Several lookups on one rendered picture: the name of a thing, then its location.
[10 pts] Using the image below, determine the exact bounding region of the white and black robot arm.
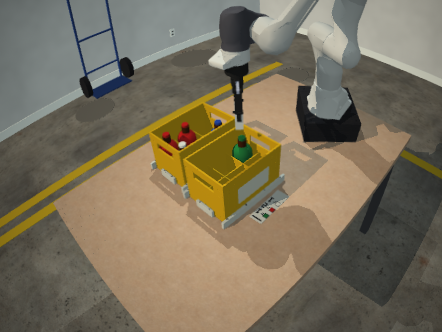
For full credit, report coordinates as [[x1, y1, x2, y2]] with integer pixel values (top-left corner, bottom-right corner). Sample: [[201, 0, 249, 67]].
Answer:
[[209, 0, 367, 120]]

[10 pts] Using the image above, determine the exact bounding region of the yellow divided crate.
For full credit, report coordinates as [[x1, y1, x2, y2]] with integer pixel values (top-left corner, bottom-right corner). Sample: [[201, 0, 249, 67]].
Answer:
[[183, 127, 280, 222], [149, 104, 232, 187]]

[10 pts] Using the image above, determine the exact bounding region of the blue bottle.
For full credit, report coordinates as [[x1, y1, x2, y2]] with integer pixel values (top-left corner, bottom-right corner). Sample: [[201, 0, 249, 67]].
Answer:
[[211, 119, 222, 131]]

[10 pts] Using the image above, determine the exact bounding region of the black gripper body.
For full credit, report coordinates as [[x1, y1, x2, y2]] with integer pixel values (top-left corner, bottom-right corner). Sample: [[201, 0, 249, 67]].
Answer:
[[224, 63, 249, 88]]

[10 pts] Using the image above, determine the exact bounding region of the white bottle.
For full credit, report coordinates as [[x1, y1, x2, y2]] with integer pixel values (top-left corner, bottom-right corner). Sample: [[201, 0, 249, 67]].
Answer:
[[178, 142, 187, 151]]

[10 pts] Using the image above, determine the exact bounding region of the white paper pick list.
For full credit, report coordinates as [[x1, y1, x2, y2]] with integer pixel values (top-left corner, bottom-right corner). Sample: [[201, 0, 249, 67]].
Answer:
[[249, 190, 289, 224]]

